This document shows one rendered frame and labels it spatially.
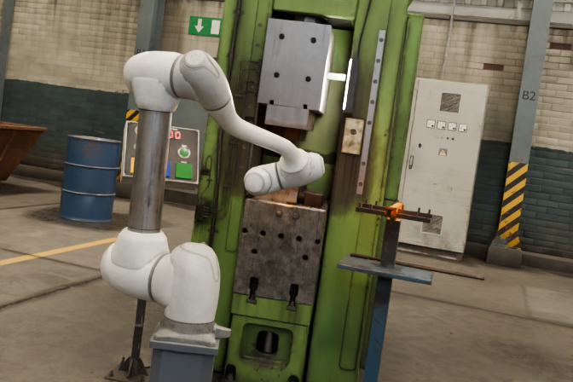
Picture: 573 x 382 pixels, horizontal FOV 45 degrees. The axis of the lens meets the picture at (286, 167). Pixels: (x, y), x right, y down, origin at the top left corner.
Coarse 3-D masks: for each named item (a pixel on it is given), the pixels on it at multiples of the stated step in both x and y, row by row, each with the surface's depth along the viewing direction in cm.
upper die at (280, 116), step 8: (272, 112) 323; (280, 112) 323; (288, 112) 322; (296, 112) 322; (304, 112) 321; (312, 112) 341; (272, 120) 323; (280, 120) 323; (288, 120) 322; (296, 120) 322; (304, 120) 322; (312, 120) 348; (296, 128) 322; (304, 128) 322; (312, 128) 355
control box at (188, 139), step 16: (128, 128) 313; (176, 128) 321; (128, 144) 309; (176, 144) 317; (192, 144) 320; (128, 160) 306; (176, 160) 314; (192, 160) 317; (128, 176) 303; (192, 176) 314
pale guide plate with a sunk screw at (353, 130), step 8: (352, 120) 331; (360, 120) 331; (344, 128) 331; (352, 128) 331; (360, 128) 331; (344, 136) 332; (352, 136) 331; (360, 136) 331; (344, 144) 332; (352, 144) 331; (360, 144) 331; (344, 152) 332; (352, 152) 331
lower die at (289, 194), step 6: (276, 192) 324; (282, 192) 324; (288, 192) 324; (294, 192) 323; (258, 198) 325; (264, 198) 325; (270, 198) 325; (276, 198) 324; (282, 198) 324; (288, 198) 324; (294, 198) 323
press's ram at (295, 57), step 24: (288, 24) 321; (312, 24) 319; (264, 48) 322; (288, 48) 321; (312, 48) 320; (264, 72) 323; (288, 72) 322; (312, 72) 320; (264, 96) 323; (288, 96) 322; (312, 96) 321
